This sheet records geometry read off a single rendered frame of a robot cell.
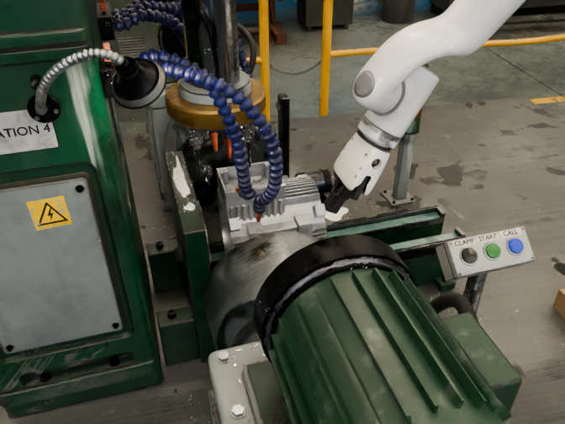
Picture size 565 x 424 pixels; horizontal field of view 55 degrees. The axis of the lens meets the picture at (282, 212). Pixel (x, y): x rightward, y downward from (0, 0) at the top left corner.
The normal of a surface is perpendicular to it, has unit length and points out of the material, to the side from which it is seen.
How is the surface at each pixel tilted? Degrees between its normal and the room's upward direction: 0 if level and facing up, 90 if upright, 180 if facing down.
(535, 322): 0
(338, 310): 23
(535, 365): 0
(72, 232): 90
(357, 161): 61
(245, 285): 32
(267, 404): 0
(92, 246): 90
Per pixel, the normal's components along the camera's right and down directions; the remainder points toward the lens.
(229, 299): -0.70, -0.44
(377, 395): -0.37, -0.69
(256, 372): 0.00, -0.82
